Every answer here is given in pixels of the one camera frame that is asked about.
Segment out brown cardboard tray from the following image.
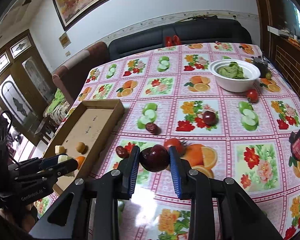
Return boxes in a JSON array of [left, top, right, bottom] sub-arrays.
[[43, 99, 125, 195]]

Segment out green patterned blanket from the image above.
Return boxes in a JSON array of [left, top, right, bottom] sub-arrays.
[[43, 88, 70, 125]]

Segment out dark wooden stool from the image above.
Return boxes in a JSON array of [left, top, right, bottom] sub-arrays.
[[34, 116, 57, 145]]

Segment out brown armchair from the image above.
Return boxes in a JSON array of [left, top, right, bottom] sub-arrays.
[[52, 42, 109, 105]]

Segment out white bowl with greens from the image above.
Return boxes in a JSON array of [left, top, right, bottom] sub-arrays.
[[209, 59, 261, 93]]

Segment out red cushion ornament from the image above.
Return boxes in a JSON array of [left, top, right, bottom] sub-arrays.
[[165, 35, 181, 47]]

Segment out small red tomato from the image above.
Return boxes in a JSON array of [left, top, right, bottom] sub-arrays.
[[246, 89, 258, 103]]

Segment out black leather sofa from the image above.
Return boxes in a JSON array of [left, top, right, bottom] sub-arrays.
[[108, 17, 252, 61]]

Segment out orange mandarin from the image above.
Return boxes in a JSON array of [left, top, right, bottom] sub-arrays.
[[76, 155, 85, 170]]

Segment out wooden sideboard cabinet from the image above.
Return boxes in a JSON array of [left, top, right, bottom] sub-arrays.
[[270, 33, 300, 99]]

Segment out tan longan fruit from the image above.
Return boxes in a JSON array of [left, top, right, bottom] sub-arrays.
[[75, 141, 87, 154]]

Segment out wooden glass door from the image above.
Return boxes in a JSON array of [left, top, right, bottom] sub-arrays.
[[0, 30, 56, 146]]

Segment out small dark cup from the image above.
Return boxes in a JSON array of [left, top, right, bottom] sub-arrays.
[[253, 56, 268, 78]]

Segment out floral fruit print tablecloth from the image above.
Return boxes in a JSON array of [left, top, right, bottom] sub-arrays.
[[70, 42, 300, 239]]

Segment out pale sugarcane piece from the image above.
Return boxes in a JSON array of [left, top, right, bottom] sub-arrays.
[[57, 154, 76, 177], [55, 145, 66, 154]]

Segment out large red tomato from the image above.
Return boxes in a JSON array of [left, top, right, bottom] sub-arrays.
[[164, 138, 185, 156]]

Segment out person's left hand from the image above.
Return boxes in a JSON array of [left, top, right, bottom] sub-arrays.
[[0, 203, 38, 232]]

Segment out dark red jujube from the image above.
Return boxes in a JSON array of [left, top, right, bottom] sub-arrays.
[[145, 122, 161, 134], [115, 146, 129, 159]]

